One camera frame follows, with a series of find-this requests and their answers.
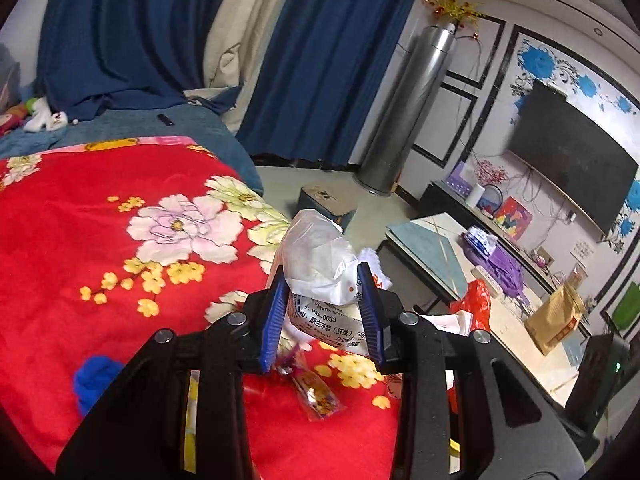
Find white yarn skein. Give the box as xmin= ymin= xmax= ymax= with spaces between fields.
xmin=357 ymin=249 xmax=396 ymax=293

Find blue white packet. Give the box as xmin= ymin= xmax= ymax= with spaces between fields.
xmin=465 ymin=226 xmax=498 ymax=256

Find grey mesh bag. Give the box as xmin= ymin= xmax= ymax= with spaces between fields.
xmin=0 ymin=45 xmax=22 ymax=111

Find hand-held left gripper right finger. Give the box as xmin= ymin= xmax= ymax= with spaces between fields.
xmin=356 ymin=262 xmax=587 ymax=480

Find beige curtain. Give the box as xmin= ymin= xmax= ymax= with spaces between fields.
xmin=202 ymin=0 xmax=306 ymax=136

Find colourful toys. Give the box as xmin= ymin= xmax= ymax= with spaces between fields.
xmin=0 ymin=97 xmax=36 ymax=136

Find white plush toy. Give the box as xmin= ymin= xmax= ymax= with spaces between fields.
xmin=24 ymin=97 xmax=69 ymax=133

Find clear orange snack wrapper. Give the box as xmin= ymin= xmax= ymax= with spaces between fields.
xmin=287 ymin=347 xmax=341 ymax=421

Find blue bed sheet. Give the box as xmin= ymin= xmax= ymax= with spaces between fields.
xmin=0 ymin=107 xmax=263 ymax=196

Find red floral blanket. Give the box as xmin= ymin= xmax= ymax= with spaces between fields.
xmin=0 ymin=135 xmax=406 ymax=480

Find silver tower air conditioner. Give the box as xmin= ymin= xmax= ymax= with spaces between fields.
xmin=355 ymin=22 xmax=458 ymax=196

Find white plastic tissue packet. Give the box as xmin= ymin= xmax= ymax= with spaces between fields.
xmin=270 ymin=208 xmax=373 ymax=356

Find brown paper bag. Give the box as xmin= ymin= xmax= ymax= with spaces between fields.
xmin=524 ymin=282 xmax=586 ymax=356

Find narrow blue curtain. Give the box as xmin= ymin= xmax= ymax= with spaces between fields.
xmin=235 ymin=0 xmax=431 ymax=166

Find colourful picture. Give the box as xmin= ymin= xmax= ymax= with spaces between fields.
xmin=492 ymin=196 xmax=533 ymax=241

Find pink flower branch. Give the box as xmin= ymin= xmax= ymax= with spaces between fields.
xmin=475 ymin=160 xmax=511 ymax=186

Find marble pattern coffee table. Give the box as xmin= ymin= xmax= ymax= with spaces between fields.
xmin=377 ymin=215 xmax=591 ymax=408

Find cardboard box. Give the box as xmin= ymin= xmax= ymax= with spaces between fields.
xmin=299 ymin=185 xmax=358 ymax=233

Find red plastic bag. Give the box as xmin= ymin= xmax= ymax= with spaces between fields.
xmin=449 ymin=279 xmax=493 ymax=333

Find black wall television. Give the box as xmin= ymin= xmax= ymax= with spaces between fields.
xmin=507 ymin=79 xmax=640 ymax=238

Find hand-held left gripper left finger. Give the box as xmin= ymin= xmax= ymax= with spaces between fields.
xmin=55 ymin=267 xmax=291 ymax=480

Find purple box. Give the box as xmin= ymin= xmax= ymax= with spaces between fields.
xmin=445 ymin=162 xmax=476 ymax=193

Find blue yarn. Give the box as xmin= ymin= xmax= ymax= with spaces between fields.
xmin=74 ymin=355 xmax=126 ymax=417

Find purple cloth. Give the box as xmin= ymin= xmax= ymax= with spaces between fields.
xmin=462 ymin=232 xmax=526 ymax=306

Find wide blue curtain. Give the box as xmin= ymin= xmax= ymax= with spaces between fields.
xmin=37 ymin=0 xmax=246 ymax=121

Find yellow red artificial flowers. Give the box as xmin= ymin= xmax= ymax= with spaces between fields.
xmin=420 ymin=0 xmax=486 ymax=41

